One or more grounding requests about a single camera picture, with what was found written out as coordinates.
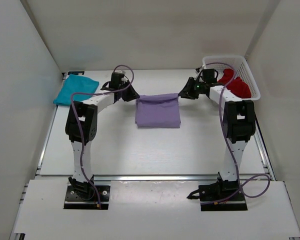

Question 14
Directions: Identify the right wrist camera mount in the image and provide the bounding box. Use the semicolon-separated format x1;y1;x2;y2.
194;65;206;80

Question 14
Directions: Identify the teal t shirt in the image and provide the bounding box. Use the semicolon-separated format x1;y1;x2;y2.
53;74;100;106

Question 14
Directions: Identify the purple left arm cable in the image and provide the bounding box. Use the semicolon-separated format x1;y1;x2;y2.
71;64;136;203

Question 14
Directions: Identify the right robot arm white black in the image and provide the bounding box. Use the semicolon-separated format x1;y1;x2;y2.
178;68;256;200

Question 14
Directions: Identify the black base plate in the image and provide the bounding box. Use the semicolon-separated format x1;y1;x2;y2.
186;182;248;212
63;183;111;210

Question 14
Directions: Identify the red t shirt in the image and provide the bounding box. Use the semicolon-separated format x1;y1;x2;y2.
218;68;252;99

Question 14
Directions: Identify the white plastic basket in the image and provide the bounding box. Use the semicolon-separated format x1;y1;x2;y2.
202;54;262;102

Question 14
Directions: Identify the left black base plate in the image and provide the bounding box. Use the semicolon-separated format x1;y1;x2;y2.
63;183;111;210

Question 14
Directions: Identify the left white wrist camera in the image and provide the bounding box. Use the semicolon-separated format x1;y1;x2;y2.
113;70;126;81

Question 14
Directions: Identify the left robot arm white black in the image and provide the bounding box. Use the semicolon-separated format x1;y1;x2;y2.
65;71;140;202

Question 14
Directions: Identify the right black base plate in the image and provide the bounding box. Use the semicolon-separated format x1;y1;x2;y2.
186;182;248;212

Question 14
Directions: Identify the lavender t shirt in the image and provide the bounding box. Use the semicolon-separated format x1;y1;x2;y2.
135;93;181;129

